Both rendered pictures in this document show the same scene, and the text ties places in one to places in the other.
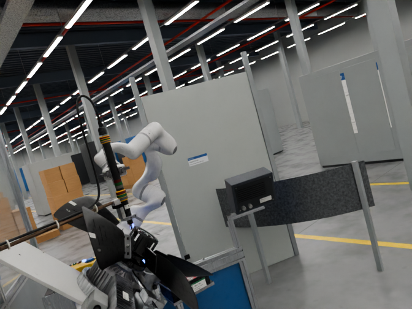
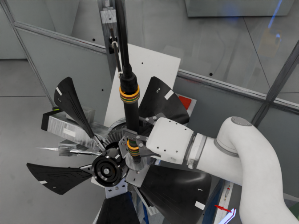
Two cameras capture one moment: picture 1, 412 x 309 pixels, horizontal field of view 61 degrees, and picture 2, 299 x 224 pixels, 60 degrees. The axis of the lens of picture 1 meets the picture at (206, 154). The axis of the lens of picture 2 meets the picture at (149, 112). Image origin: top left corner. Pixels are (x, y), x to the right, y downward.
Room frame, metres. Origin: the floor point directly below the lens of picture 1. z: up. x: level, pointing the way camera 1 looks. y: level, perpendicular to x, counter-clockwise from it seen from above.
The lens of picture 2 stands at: (1.73, 0.13, 2.07)
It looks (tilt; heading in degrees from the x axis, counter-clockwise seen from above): 55 degrees down; 127
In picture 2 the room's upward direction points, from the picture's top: straight up
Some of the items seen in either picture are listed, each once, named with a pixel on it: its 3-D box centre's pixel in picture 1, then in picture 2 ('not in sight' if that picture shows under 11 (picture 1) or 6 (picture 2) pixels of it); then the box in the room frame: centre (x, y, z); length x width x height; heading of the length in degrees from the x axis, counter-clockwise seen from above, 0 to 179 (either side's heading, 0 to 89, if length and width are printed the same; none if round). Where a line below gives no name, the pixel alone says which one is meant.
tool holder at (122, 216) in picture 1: (123, 208); (135, 151); (1.47, 0.40, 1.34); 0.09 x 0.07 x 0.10; 139
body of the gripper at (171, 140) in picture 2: (114, 171); (171, 141); (1.58, 0.42, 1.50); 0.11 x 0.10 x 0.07; 14
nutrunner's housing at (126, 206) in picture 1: (114, 173); (133, 128); (1.47, 0.39, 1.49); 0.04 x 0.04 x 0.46
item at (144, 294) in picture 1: (148, 297); (65, 150); (1.14, 0.32, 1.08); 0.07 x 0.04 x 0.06; 25
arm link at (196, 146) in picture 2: not in sight; (195, 150); (1.64, 0.44, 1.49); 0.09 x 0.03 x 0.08; 104
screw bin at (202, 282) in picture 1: (184, 283); not in sight; (1.70, 0.28, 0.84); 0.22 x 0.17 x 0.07; 120
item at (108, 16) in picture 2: not in sight; (110, 22); (1.00, 0.80, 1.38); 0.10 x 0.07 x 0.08; 139
